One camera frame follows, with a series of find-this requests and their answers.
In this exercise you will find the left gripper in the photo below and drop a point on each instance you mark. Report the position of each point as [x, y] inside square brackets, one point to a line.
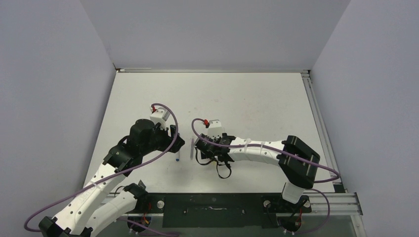
[168, 139]

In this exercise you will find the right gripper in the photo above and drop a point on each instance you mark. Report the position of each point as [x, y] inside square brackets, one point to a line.
[206, 155]

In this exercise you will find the purple pen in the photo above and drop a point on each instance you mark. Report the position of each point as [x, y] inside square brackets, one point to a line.
[192, 149]

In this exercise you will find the blue marker pen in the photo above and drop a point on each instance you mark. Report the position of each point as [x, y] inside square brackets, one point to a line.
[177, 157]

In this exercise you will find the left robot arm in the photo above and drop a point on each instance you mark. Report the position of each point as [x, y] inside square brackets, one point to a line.
[85, 216]

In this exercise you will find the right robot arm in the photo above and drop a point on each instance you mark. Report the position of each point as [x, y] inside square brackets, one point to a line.
[292, 155]

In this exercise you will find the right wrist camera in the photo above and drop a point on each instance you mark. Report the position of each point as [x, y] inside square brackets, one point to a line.
[215, 129]

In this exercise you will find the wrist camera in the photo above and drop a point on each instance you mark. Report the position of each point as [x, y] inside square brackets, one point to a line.
[215, 129]
[160, 116]

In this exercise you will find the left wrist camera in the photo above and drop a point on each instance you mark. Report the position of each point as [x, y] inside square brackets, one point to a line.
[160, 116]

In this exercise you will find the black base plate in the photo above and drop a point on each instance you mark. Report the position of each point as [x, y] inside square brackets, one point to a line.
[221, 210]

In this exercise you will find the aluminium frame rail back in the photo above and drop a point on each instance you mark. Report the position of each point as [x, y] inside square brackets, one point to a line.
[150, 70]

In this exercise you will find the aluminium frame rail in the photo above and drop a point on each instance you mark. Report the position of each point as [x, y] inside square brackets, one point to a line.
[342, 203]
[150, 70]

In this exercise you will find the aluminium frame rail right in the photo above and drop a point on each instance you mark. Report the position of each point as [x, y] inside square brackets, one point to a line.
[342, 203]

